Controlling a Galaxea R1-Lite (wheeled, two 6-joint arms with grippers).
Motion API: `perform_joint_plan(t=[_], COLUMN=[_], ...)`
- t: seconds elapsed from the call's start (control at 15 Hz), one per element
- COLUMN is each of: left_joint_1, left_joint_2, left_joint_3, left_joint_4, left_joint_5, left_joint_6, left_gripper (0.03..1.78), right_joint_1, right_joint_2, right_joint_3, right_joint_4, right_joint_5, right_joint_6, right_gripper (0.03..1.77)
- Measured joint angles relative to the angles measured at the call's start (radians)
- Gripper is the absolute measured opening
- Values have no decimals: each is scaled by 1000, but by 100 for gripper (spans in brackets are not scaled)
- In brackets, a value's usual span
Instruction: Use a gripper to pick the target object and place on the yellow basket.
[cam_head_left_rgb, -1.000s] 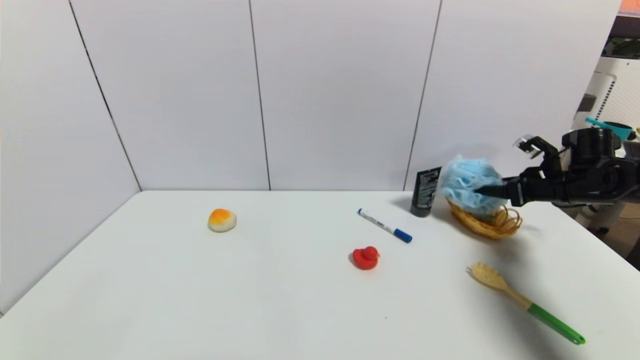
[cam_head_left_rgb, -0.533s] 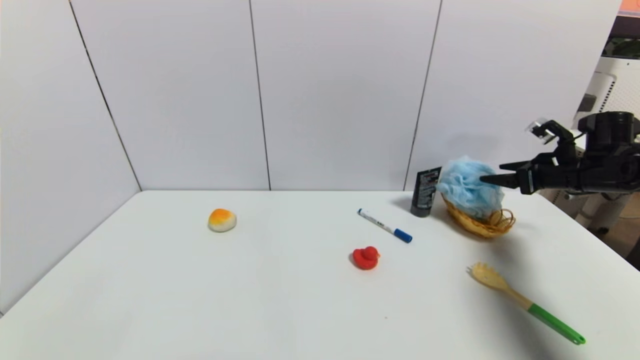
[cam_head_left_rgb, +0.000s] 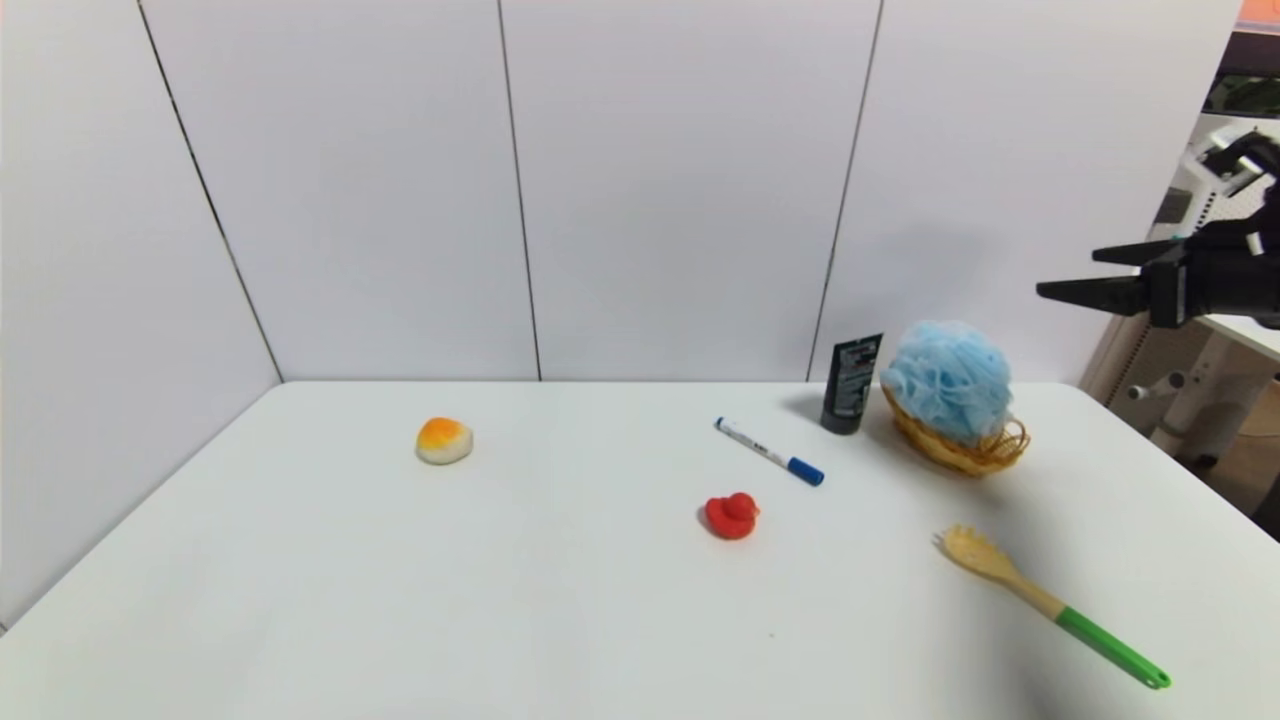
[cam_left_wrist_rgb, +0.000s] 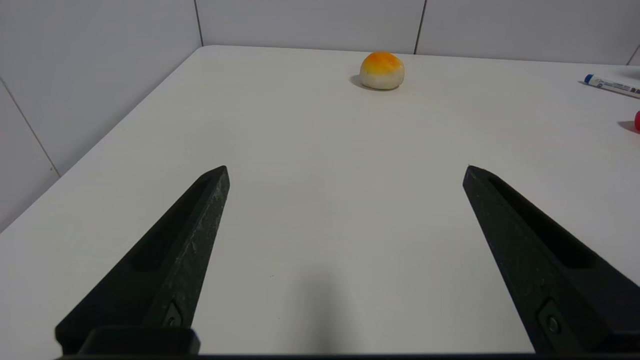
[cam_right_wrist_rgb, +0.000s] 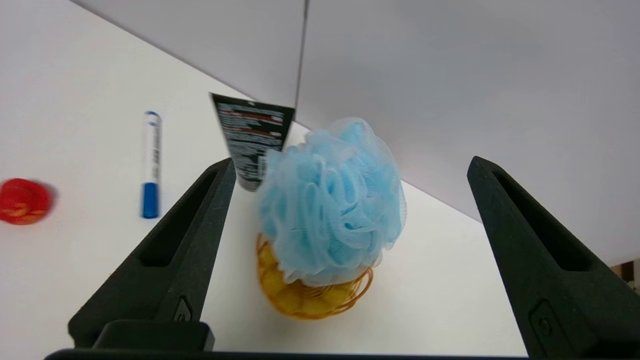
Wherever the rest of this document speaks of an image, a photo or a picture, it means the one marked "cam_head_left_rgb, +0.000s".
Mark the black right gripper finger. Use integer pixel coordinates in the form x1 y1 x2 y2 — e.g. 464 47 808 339
1036 275 1151 317
1092 239 1185 267

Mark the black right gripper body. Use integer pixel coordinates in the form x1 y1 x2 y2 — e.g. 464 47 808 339
1140 234 1280 330

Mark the red rubber duck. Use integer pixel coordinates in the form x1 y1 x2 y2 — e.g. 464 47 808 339
704 491 761 541

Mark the black cosmetic tube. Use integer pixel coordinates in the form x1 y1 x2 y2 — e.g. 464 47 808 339
820 333 885 436

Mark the white pegboard panel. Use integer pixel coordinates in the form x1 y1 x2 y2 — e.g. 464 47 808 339
1150 115 1246 263

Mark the yellow woven basket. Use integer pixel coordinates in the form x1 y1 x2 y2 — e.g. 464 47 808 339
882 385 1031 478

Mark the orange and white toy bun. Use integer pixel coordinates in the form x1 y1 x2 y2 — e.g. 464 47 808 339
415 416 475 466

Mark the light blue mesh bath loofah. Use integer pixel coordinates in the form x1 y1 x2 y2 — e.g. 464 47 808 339
879 320 1013 446

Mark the white marker with blue cap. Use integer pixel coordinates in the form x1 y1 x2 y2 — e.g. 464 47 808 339
714 416 826 488

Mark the cream pasta spoon green handle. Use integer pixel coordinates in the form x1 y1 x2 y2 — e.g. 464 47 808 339
933 524 1172 691

